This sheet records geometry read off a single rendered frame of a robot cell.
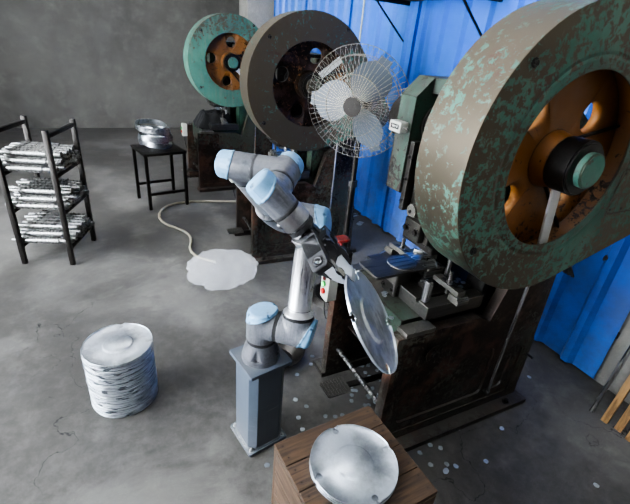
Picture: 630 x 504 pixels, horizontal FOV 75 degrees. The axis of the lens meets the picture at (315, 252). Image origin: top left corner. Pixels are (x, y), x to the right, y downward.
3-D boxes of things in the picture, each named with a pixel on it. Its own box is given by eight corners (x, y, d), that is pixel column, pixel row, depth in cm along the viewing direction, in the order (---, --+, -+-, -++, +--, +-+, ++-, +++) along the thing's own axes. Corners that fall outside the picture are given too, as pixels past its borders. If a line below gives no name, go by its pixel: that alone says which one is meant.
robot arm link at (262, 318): (252, 323, 165) (253, 295, 159) (284, 331, 163) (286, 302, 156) (240, 341, 155) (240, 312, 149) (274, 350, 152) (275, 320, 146)
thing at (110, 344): (151, 361, 175) (151, 360, 175) (75, 372, 166) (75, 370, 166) (153, 320, 199) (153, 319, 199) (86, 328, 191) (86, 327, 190)
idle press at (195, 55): (194, 200, 428) (184, 7, 348) (174, 172, 503) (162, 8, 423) (321, 188, 498) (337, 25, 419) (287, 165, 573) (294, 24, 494)
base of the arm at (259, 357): (253, 374, 154) (253, 354, 149) (234, 350, 164) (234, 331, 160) (286, 359, 162) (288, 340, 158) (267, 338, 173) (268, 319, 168)
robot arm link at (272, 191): (273, 159, 95) (260, 179, 89) (304, 193, 99) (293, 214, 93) (252, 175, 100) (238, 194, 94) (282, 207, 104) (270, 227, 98)
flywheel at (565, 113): (728, 9, 105) (631, 250, 142) (644, 10, 121) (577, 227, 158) (524, 32, 80) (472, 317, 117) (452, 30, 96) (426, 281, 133)
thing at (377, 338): (404, 370, 117) (407, 369, 116) (369, 379, 92) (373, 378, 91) (371, 277, 126) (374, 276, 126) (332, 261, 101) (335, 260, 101)
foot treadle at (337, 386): (327, 405, 187) (328, 397, 184) (318, 390, 195) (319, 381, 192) (428, 372, 211) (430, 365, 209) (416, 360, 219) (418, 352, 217)
